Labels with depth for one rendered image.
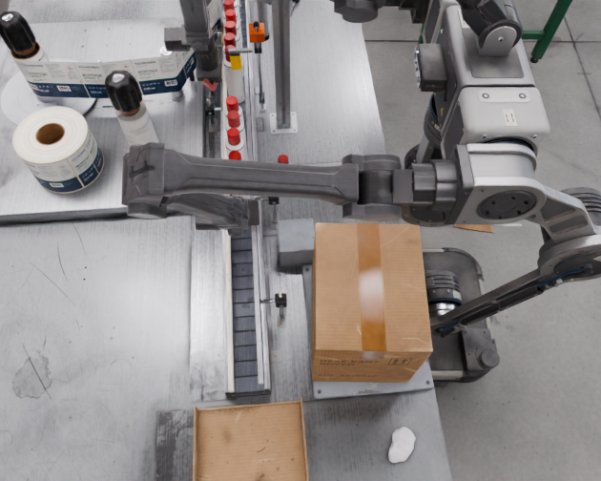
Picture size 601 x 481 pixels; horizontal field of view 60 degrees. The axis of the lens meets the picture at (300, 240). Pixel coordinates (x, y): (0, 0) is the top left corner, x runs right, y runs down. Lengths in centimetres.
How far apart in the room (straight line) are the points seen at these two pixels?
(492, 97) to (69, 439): 119
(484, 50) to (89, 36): 147
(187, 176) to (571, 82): 289
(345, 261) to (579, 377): 155
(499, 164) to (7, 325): 127
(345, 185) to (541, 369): 175
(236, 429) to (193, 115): 97
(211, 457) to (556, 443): 148
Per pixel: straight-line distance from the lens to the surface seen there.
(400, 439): 133
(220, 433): 135
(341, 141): 172
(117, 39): 205
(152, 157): 78
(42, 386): 150
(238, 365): 133
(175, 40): 148
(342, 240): 119
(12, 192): 174
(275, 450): 134
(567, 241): 153
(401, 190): 85
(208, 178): 78
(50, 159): 156
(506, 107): 93
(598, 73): 357
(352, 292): 113
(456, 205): 87
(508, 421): 235
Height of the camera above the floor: 216
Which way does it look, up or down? 62 degrees down
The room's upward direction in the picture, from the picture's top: 1 degrees clockwise
